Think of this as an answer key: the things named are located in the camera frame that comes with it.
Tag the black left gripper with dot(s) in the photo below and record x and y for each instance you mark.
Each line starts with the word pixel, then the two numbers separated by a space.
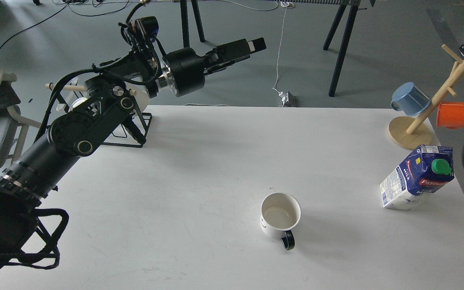
pixel 185 71

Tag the blue milk carton green cap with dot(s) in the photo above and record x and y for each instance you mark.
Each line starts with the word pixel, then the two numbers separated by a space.
pixel 423 172

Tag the white mug black handle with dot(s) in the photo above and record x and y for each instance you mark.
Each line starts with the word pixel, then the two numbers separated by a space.
pixel 279 214

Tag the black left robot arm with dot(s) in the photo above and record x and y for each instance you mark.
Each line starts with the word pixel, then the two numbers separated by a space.
pixel 29 234

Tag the orange mug on tree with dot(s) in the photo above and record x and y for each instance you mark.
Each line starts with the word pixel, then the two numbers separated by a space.
pixel 450 114

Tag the grey power plug box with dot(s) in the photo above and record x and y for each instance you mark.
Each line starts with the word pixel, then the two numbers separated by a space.
pixel 286 99

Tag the blue mug on tree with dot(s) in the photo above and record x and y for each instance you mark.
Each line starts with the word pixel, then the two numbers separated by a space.
pixel 409 99

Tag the black table legs right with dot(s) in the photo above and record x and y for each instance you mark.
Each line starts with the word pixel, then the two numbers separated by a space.
pixel 348 30

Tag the wooden mug tree stand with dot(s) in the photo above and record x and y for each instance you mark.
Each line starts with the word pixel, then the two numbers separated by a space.
pixel 409 132

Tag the white ribbed mug rear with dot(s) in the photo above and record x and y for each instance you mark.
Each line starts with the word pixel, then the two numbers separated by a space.
pixel 142 98

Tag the white ribbed mug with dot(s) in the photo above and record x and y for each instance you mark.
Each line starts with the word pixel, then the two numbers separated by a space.
pixel 77 102
pixel 142 98

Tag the white ribbed mug front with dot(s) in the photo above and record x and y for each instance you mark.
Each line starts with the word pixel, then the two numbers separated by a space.
pixel 77 102

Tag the black wire mug rack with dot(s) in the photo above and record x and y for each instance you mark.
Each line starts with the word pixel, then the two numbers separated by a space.
pixel 108 106

